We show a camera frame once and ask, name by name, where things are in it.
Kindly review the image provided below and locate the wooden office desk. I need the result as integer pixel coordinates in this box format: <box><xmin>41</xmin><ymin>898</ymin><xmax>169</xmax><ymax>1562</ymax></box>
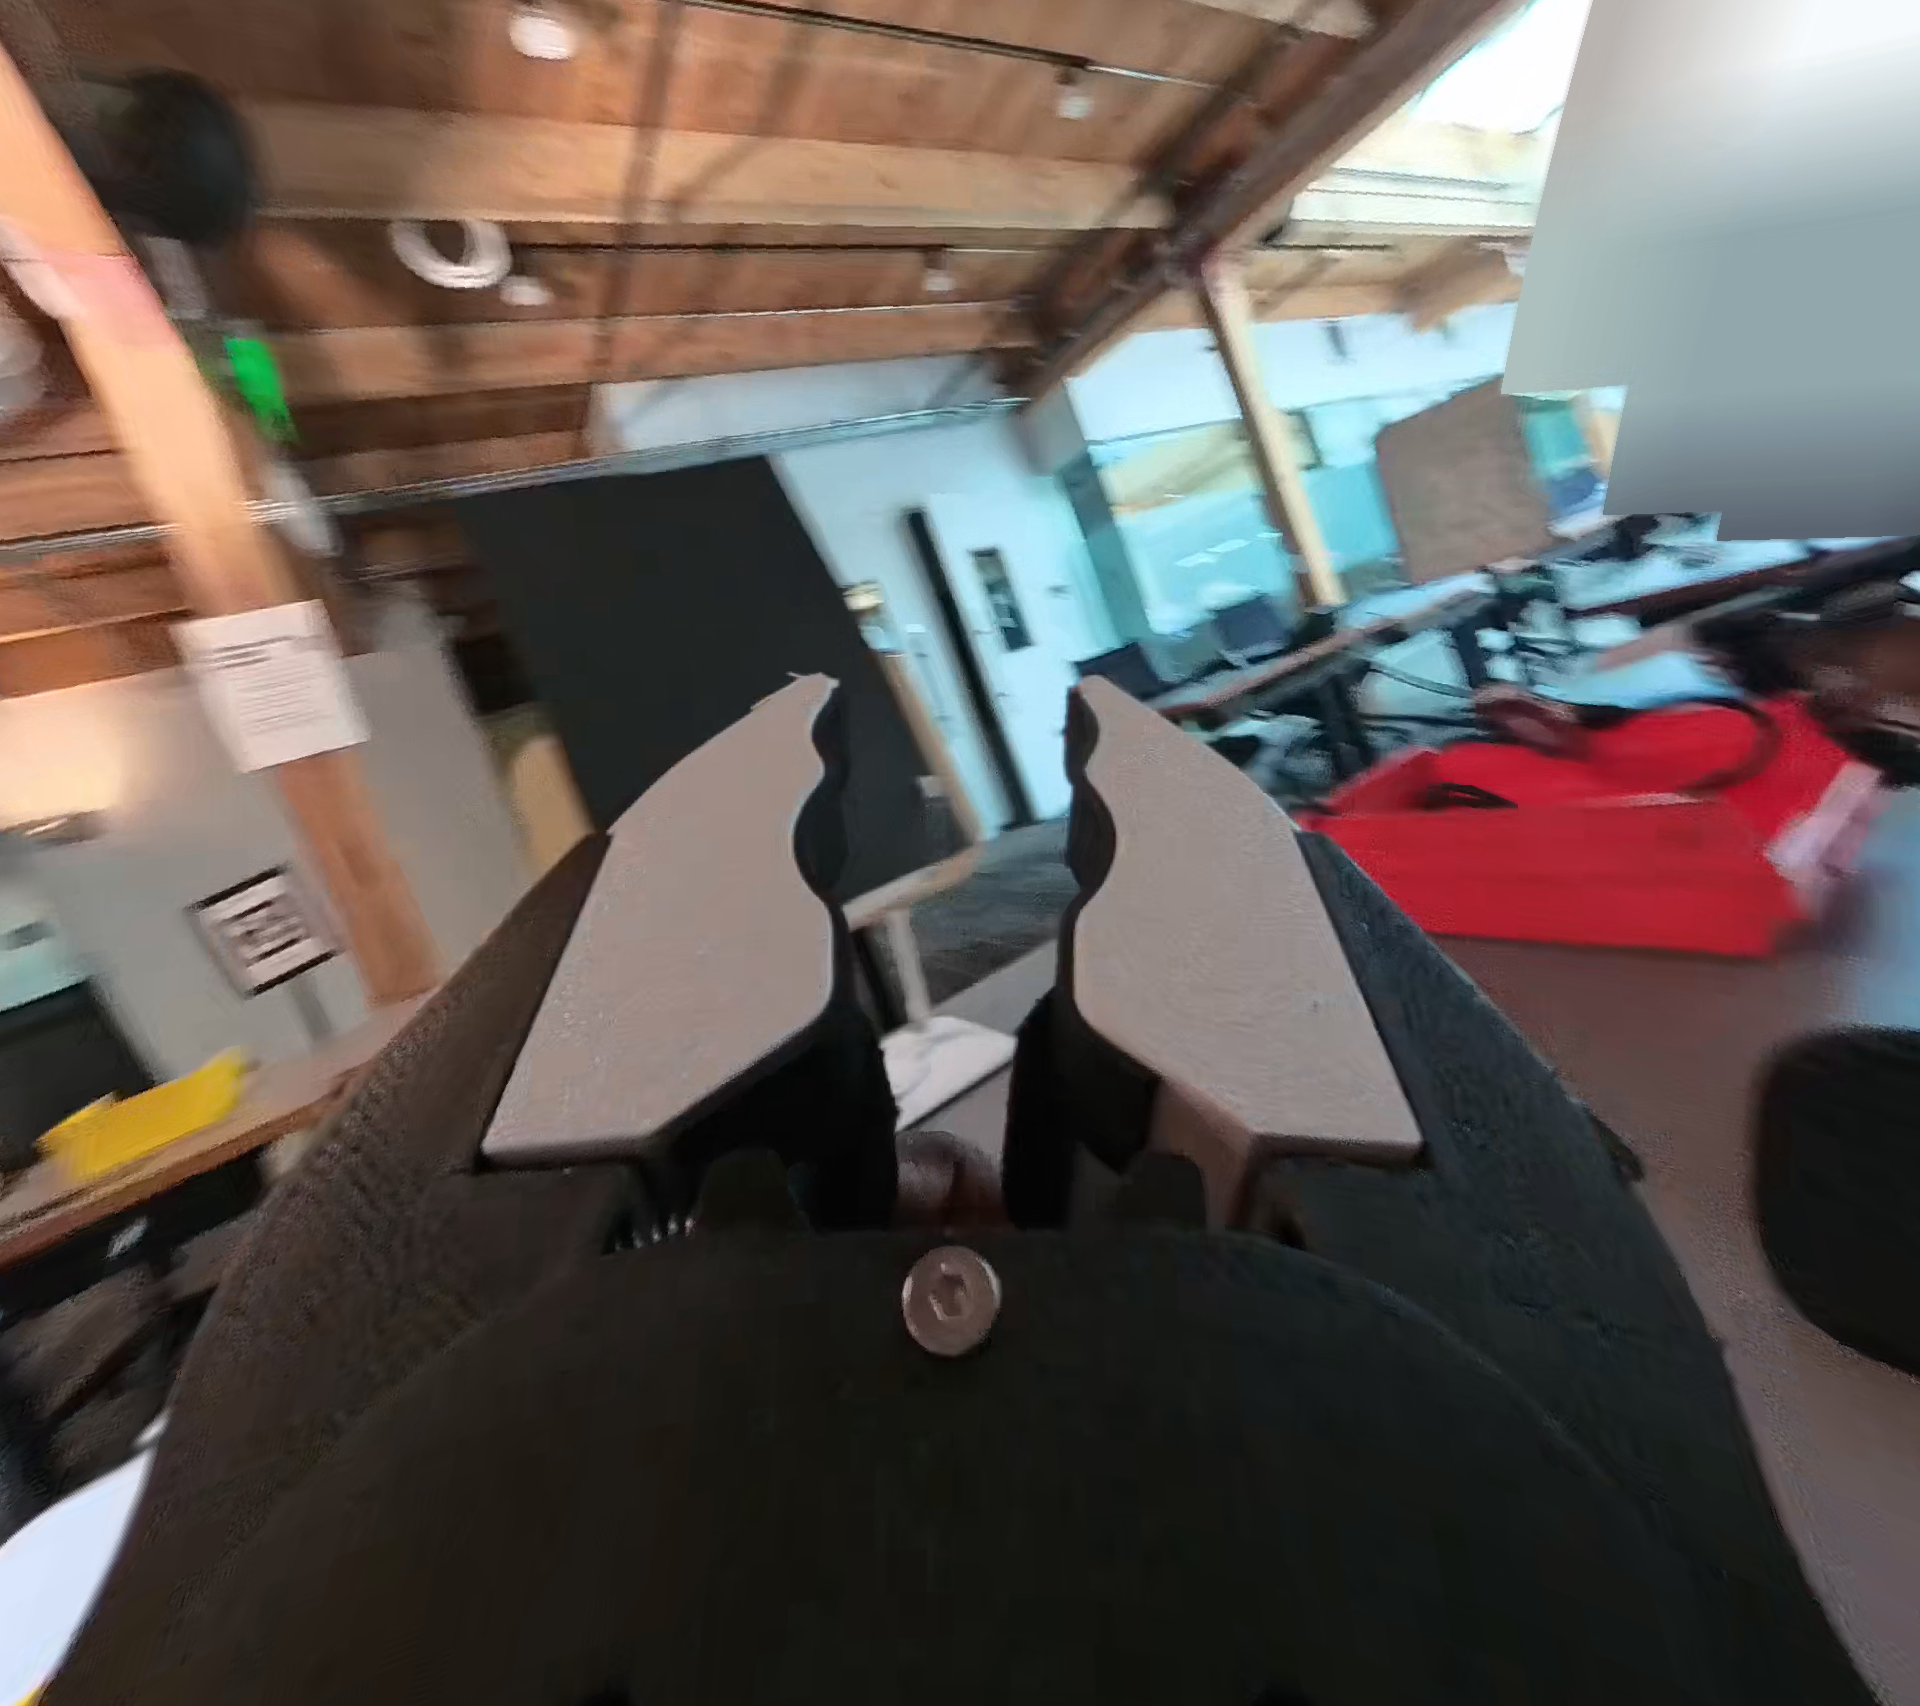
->
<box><xmin>0</xmin><ymin>987</ymin><xmax>439</xmax><ymax>1265</ymax></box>

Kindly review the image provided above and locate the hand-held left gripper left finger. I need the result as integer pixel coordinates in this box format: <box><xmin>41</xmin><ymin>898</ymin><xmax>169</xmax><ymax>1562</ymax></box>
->
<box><xmin>478</xmin><ymin>671</ymin><xmax>900</xmax><ymax>1231</ymax></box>

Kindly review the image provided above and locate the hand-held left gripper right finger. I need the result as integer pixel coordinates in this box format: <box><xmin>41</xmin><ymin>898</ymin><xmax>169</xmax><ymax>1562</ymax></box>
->
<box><xmin>1003</xmin><ymin>676</ymin><xmax>1429</xmax><ymax>1231</ymax></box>

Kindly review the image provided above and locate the green exit sign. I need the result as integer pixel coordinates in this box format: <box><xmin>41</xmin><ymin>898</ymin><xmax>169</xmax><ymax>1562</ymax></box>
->
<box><xmin>222</xmin><ymin>331</ymin><xmax>297</xmax><ymax>443</ymax></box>

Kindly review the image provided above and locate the black and white tag sign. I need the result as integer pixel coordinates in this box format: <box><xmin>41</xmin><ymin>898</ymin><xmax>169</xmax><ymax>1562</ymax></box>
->
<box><xmin>186</xmin><ymin>861</ymin><xmax>344</xmax><ymax>999</ymax></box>

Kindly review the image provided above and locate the white sheet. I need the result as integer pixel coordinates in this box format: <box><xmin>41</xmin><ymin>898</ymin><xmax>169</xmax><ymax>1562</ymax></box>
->
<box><xmin>0</xmin><ymin>1418</ymin><xmax>171</xmax><ymax>1706</ymax></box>

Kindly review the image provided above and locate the red storage bin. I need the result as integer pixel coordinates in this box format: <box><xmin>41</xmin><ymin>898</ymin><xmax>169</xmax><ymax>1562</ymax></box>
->
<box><xmin>1297</xmin><ymin>695</ymin><xmax>1884</xmax><ymax>961</ymax></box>

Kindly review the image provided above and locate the white cable coil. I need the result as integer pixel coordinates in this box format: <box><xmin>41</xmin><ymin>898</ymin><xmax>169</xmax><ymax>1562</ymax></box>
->
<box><xmin>386</xmin><ymin>216</ymin><xmax>515</xmax><ymax>292</ymax></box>

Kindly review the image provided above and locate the dark framed wall sign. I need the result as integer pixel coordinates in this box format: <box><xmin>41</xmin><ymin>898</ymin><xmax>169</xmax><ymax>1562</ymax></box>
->
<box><xmin>971</xmin><ymin>549</ymin><xmax>1037</xmax><ymax>655</ymax></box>

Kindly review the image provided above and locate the handwritten notice board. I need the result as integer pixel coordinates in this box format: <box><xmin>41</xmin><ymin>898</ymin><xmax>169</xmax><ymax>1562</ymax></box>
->
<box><xmin>1375</xmin><ymin>383</ymin><xmax>1551</xmax><ymax>585</ymax></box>

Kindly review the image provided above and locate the white paper notice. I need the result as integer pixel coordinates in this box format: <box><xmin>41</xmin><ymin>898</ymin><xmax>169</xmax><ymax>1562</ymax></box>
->
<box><xmin>169</xmin><ymin>599</ymin><xmax>373</xmax><ymax>772</ymax></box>

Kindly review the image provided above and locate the yellow storage bin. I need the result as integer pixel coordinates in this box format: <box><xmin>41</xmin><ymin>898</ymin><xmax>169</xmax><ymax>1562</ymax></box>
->
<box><xmin>37</xmin><ymin>1049</ymin><xmax>250</xmax><ymax>1175</ymax></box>

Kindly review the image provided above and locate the white panel stand base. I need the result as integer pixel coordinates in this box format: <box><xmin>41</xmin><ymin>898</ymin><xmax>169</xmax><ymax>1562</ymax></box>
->
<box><xmin>873</xmin><ymin>1012</ymin><xmax>1021</xmax><ymax>1132</ymax></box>

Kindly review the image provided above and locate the long office desk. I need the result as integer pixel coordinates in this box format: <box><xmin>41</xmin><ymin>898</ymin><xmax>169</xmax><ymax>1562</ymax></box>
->
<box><xmin>1155</xmin><ymin>564</ymin><xmax>1500</xmax><ymax>749</ymax></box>

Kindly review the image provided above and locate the dark door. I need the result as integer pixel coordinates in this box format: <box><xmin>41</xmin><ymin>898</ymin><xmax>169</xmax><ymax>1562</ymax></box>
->
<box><xmin>900</xmin><ymin>506</ymin><xmax>1037</xmax><ymax>834</ymax></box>

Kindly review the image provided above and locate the black round speaker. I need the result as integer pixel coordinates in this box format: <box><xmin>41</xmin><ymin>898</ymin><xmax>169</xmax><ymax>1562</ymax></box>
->
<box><xmin>50</xmin><ymin>66</ymin><xmax>260</xmax><ymax>245</ymax></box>

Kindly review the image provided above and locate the wooden support post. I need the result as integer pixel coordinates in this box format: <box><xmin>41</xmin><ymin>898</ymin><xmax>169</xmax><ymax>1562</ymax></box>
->
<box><xmin>0</xmin><ymin>47</ymin><xmax>443</xmax><ymax>1012</ymax></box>
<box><xmin>1201</xmin><ymin>267</ymin><xmax>1346</xmax><ymax>608</ymax></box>

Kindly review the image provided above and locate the black textured cushion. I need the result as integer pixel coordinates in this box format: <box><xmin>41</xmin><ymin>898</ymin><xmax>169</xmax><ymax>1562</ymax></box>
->
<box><xmin>1753</xmin><ymin>1028</ymin><xmax>1920</xmax><ymax>1382</ymax></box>

